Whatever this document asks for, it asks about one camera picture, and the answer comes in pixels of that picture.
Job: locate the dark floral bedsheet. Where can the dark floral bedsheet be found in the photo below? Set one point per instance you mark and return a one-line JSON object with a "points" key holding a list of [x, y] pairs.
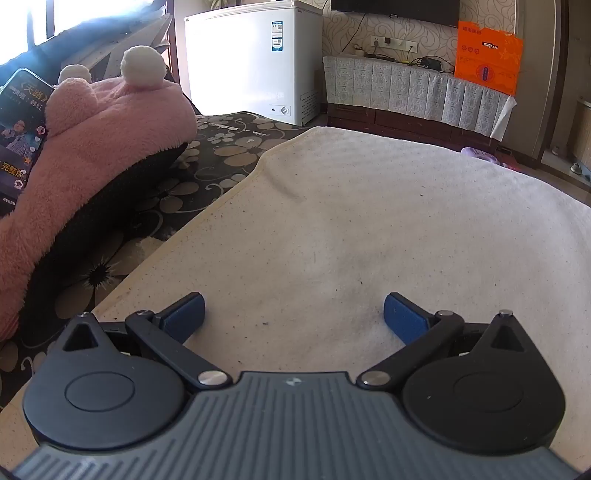
{"points": [[217, 152]]}

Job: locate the purple detergent bottle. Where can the purple detergent bottle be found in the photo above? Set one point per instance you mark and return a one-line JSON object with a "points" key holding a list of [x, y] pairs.
{"points": [[475, 153]]}

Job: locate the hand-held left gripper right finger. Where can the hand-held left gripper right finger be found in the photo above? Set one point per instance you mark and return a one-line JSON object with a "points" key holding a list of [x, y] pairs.
{"points": [[406, 319]]}

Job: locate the black router box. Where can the black router box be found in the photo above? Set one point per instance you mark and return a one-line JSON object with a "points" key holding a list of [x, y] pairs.
{"points": [[434, 63]]}

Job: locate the white wall socket row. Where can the white wall socket row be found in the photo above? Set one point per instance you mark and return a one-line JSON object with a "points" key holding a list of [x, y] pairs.
{"points": [[410, 45]]}

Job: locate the dark wooden doorway frame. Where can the dark wooden doorway frame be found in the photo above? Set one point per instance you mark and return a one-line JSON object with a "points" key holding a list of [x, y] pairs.
{"points": [[561, 78]]}

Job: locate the dark wooden television cabinet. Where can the dark wooden television cabinet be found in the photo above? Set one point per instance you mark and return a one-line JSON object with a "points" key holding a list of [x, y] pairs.
{"points": [[369, 121]]}

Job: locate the wooden kitchen counter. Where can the wooden kitchen counter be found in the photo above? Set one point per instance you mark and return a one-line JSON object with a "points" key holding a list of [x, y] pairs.
{"points": [[582, 129]]}

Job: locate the white slipper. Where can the white slipper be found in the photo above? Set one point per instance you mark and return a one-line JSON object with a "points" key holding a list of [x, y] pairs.
{"points": [[576, 168]]}

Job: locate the grey folded frame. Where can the grey folded frame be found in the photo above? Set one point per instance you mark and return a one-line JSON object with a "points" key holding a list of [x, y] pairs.
{"points": [[134, 41]]}

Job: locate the low cabinet with lace cloth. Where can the low cabinet with lace cloth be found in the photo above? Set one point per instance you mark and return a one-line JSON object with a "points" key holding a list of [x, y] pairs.
{"points": [[392, 87]]}

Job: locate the black wall television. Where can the black wall television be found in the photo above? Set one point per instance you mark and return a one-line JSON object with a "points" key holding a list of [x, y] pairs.
{"points": [[392, 11]]}

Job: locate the white chest freezer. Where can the white chest freezer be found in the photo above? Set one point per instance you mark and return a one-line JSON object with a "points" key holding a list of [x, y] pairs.
{"points": [[240, 60]]}

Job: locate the black smartphone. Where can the black smartphone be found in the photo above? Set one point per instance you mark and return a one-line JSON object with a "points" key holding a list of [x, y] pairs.
{"points": [[21, 124]]}

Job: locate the orange gift box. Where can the orange gift box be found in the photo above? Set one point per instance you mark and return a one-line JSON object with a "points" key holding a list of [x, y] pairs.
{"points": [[489, 60]]}

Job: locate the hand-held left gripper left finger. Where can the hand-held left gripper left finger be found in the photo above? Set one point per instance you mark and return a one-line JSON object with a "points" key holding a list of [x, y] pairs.
{"points": [[184, 314]]}

